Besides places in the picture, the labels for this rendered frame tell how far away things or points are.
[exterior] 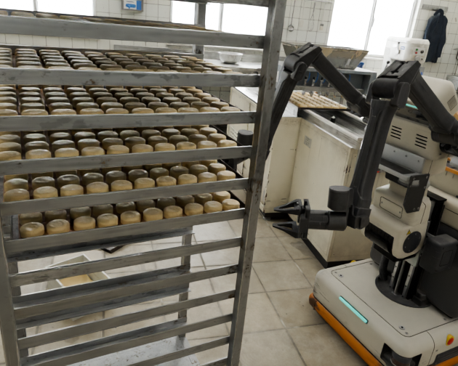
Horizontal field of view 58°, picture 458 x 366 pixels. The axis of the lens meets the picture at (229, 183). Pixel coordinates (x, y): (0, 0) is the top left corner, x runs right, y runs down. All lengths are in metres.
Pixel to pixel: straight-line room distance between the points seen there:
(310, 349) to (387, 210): 0.78
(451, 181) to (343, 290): 0.70
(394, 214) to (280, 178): 1.37
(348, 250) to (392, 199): 0.93
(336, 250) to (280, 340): 0.77
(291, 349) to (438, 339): 0.65
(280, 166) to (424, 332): 1.54
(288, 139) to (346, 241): 0.84
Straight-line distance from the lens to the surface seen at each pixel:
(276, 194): 3.12
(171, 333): 1.27
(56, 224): 1.05
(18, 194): 1.00
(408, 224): 1.84
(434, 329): 2.09
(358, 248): 2.75
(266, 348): 2.13
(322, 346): 2.22
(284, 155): 3.02
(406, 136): 1.78
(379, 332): 2.00
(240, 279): 1.22
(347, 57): 3.10
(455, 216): 2.01
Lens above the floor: 1.46
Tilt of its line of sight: 22 degrees down
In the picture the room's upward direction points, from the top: 6 degrees clockwise
